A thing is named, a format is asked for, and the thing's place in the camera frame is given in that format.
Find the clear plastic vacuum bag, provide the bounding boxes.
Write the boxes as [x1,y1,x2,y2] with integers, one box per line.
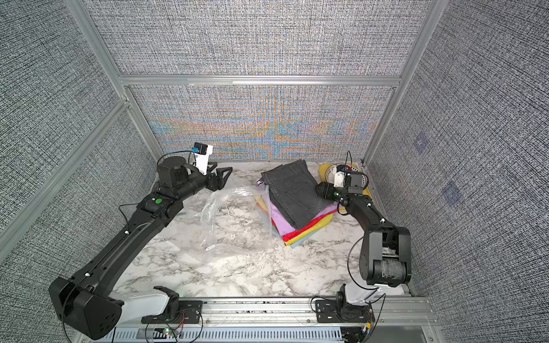
[159,186,277,264]

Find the yellow plastic tray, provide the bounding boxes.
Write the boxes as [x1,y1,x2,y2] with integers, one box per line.
[316,163,372,202]

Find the white patterned saucer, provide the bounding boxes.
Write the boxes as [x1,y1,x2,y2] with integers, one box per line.
[325,164,344,184]

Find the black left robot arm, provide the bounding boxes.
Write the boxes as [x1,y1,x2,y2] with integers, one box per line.
[49,157,233,340]

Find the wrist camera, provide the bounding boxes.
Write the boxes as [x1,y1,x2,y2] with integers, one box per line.
[192,142,213,175]
[334,170,348,188]

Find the red striped waistband shorts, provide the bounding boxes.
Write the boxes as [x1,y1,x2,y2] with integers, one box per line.
[256,201,337,242]

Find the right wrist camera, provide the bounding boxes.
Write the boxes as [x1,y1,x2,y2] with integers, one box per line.
[334,170,348,188]

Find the light blue trousers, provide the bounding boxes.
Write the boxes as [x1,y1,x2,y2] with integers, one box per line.
[259,205,327,249]

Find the aluminium front rail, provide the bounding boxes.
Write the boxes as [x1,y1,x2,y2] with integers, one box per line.
[121,295,440,329]

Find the yellow garment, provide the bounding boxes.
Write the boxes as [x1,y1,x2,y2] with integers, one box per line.
[254,194,335,246]

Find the purple garment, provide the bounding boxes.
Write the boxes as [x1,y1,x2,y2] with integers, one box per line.
[256,179,340,237]

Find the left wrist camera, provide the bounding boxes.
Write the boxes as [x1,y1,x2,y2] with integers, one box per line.
[192,142,213,175]

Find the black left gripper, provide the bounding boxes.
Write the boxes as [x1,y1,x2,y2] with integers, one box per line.
[176,161,232,203]

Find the black garment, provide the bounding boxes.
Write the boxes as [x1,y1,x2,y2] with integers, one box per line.
[260,159,332,230]

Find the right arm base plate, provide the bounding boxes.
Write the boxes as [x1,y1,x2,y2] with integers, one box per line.
[311,297,376,324]

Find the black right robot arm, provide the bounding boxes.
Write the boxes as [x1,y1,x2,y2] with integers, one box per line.
[316,168,412,306]

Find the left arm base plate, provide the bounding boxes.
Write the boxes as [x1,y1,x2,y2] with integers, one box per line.
[141,300,204,325]

